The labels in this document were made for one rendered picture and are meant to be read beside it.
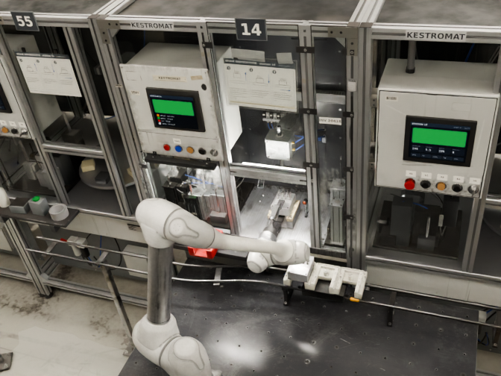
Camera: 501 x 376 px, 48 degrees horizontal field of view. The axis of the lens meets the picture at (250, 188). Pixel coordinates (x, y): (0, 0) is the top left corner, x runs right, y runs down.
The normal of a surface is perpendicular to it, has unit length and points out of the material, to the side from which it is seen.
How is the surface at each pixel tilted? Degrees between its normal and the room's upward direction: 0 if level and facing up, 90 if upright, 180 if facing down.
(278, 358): 0
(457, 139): 90
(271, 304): 0
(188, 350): 5
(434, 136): 90
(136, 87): 90
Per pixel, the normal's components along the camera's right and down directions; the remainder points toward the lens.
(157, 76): -0.33, 0.61
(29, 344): -0.11, -0.79
